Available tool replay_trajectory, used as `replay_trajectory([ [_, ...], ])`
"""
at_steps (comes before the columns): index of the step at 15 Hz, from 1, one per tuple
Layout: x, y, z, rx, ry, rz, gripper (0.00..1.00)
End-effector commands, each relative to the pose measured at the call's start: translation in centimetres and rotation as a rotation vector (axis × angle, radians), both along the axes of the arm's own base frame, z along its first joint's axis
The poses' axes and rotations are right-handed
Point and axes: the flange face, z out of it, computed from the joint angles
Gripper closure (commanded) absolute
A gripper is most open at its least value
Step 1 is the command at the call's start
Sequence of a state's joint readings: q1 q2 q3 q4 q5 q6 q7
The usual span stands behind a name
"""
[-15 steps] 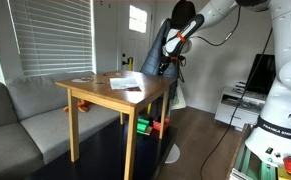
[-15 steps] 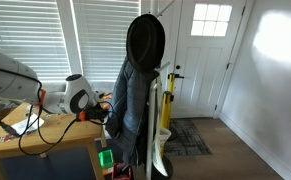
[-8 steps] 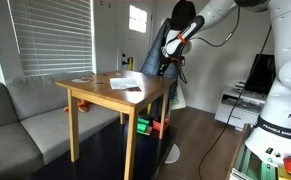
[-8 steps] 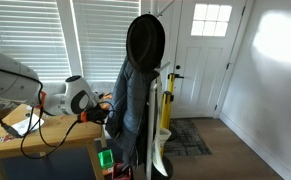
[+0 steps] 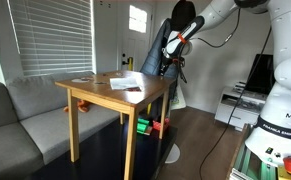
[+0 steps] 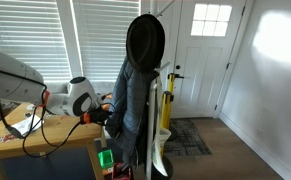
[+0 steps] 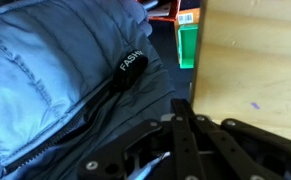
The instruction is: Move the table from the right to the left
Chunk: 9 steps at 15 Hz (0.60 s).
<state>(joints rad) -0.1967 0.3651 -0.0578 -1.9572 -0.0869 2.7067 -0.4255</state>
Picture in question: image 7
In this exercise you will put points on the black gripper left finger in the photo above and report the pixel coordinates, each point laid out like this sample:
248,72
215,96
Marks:
181,140

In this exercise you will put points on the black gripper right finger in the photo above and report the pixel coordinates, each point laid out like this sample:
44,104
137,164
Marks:
231,146

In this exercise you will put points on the purple gloved hand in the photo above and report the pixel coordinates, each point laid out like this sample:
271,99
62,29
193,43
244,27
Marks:
139,13

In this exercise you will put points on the black zipper pull tab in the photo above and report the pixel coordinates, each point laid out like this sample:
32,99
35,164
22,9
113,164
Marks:
130,70

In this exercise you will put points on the green plastic bin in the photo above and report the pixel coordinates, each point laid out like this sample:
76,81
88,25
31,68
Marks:
187,46

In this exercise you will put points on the orange box with barcode label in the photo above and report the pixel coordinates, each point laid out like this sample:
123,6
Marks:
187,17

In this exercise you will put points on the blue quilted puffer jacket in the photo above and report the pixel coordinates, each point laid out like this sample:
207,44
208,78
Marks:
45,86

